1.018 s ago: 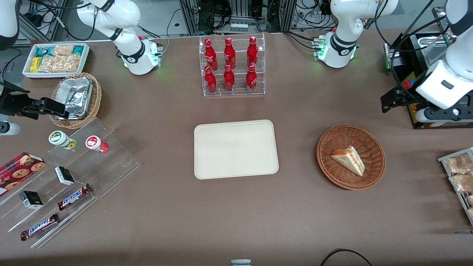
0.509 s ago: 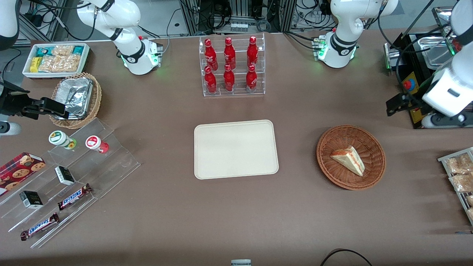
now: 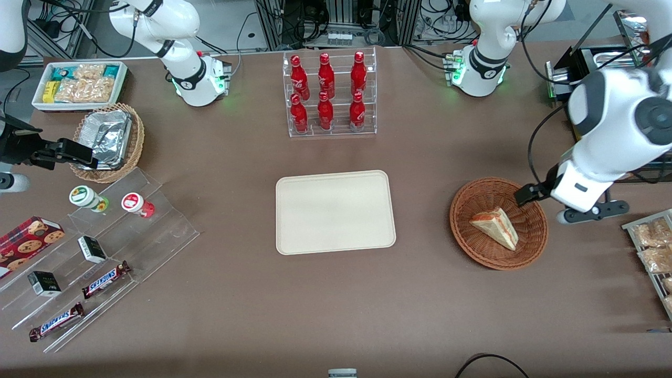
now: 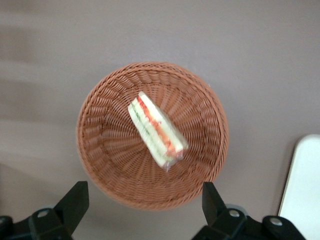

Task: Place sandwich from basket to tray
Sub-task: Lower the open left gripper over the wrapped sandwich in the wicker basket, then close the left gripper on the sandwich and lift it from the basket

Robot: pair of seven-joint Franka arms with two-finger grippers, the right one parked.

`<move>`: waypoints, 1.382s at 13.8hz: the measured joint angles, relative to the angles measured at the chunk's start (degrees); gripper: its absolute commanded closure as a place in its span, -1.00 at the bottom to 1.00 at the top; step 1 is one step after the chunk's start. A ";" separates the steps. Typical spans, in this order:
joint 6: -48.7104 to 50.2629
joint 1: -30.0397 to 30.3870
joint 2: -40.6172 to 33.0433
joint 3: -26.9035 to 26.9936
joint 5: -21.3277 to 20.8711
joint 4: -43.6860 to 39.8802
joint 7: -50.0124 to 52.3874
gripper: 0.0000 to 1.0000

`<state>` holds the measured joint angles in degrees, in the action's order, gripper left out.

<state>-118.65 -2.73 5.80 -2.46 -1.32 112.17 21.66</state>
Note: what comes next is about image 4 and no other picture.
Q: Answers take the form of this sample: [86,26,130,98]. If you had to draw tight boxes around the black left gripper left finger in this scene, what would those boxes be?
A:
[0,180,90,240]

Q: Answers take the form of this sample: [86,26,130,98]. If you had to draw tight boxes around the brown wicker basket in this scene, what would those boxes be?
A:
[75,61,230,210]

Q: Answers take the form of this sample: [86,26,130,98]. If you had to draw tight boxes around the white plastic tray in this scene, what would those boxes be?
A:
[277,134,320,240]

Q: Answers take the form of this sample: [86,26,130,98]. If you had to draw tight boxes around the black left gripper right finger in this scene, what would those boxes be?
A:
[190,181,308,240]

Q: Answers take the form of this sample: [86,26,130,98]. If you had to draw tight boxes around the triangle sandwich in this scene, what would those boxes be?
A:
[127,91,189,173]

